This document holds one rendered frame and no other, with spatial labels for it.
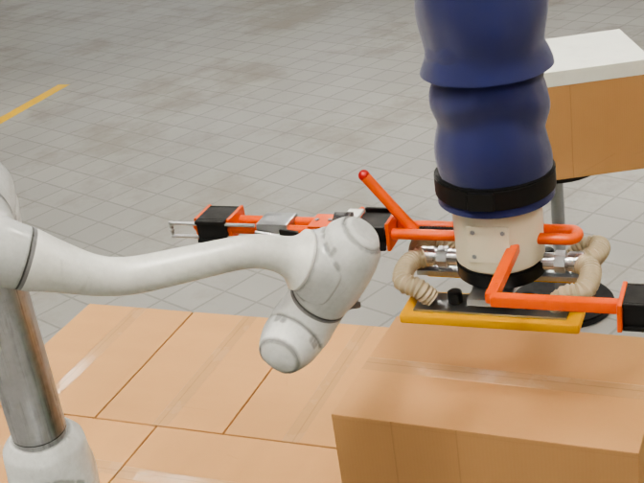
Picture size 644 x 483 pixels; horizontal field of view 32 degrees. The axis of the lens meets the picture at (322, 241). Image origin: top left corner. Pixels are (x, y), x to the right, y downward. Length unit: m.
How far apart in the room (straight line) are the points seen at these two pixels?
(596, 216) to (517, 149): 3.24
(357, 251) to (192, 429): 1.38
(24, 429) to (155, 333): 1.48
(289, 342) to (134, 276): 0.27
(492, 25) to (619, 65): 2.07
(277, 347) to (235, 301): 2.98
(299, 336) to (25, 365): 0.50
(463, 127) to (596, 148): 2.06
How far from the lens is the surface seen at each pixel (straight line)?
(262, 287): 4.86
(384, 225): 2.17
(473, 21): 1.89
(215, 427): 3.00
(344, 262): 1.73
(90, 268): 1.75
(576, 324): 2.05
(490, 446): 2.16
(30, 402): 2.04
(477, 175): 1.99
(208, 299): 4.85
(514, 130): 1.98
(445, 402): 2.24
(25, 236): 1.73
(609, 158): 4.04
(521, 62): 1.93
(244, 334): 3.40
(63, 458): 2.10
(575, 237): 2.10
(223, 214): 2.34
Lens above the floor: 2.20
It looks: 25 degrees down
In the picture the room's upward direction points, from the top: 8 degrees counter-clockwise
